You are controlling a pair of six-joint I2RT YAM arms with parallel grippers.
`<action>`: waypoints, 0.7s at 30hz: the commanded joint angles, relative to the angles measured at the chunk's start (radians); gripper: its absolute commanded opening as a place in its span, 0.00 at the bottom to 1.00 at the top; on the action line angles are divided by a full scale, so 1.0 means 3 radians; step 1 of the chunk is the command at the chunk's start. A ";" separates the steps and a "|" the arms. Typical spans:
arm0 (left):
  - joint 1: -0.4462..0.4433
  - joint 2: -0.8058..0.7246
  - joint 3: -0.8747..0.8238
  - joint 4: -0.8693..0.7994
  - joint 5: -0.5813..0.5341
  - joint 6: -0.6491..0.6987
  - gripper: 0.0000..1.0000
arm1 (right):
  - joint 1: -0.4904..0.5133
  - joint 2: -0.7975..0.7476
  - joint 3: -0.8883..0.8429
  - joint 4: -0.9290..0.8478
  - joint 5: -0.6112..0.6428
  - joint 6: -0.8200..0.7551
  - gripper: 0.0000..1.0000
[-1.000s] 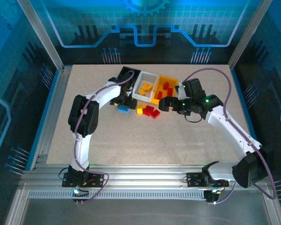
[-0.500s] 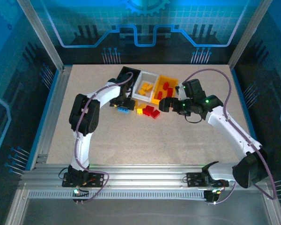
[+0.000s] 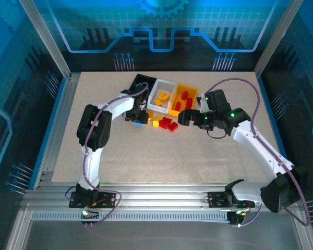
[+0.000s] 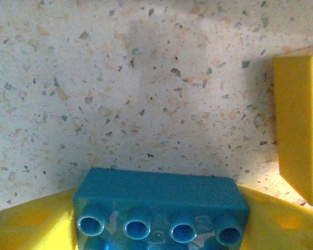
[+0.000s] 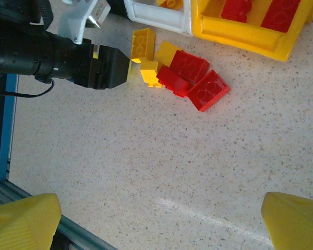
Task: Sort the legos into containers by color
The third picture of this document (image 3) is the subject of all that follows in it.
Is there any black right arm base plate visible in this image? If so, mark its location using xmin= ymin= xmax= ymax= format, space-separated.
xmin=207 ymin=191 xmax=256 ymax=209

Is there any aluminium front frame rail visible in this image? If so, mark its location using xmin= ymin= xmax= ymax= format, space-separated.
xmin=22 ymin=183 xmax=302 ymax=209

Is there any blue printed back panel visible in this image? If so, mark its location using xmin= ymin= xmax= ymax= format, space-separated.
xmin=32 ymin=0 xmax=294 ymax=72

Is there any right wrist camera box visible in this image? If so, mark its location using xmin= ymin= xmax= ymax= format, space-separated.
xmin=197 ymin=95 xmax=208 ymax=113

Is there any blue printed side panel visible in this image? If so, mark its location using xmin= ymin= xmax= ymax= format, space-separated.
xmin=0 ymin=0 xmax=68 ymax=193
xmin=258 ymin=0 xmax=313 ymax=198

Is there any slotted grey cable duct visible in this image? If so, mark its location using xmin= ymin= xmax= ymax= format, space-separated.
xmin=31 ymin=210 xmax=231 ymax=222

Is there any small black controller box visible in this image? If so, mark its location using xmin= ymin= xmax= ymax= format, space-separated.
xmin=80 ymin=208 xmax=100 ymax=227
xmin=228 ymin=209 xmax=247 ymax=227

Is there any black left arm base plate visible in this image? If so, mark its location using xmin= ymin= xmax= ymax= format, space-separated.
xmin=69 ymin=191 xmax=117 ymax=209

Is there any grey metal sheet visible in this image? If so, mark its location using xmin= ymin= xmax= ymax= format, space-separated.
xmin=5 ymin=208 xmax=313 ymax=250

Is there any aluminium side frame rail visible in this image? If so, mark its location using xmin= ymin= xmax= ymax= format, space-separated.
xmin=33 ymin=72 xmax=80 ymax=190

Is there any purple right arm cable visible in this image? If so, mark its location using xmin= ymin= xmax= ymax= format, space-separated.
xmin=204 ymin=78 xmax=311 ymax=228

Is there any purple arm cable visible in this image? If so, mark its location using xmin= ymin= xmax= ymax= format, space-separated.
xmin=79 ymin=82 xmax=150 ymax=228
xmin=204 ymin=78 xmax=311 ymax=228

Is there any aluminium corner post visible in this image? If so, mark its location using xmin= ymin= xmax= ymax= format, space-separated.
xmin=18 ymin=0 xmax=71 ymax=79
xmin=254 ymin=0 xmax=305 ymax=77

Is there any white plastic bin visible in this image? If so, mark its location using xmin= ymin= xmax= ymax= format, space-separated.
xmin=146 ymin=79 xmax=178 ymax=115

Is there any yellow plastic bin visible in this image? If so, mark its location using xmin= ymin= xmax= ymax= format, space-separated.
xmin=168 ymin=83 xmax=199 ymax=117

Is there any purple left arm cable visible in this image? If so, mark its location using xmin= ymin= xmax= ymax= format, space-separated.
xmin=79 ymin=82 xmax=150 ymax=228

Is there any black plastic bin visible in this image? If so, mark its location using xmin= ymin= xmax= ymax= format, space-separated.
xmin=129 ymin=73 xmax=157 ymax=105

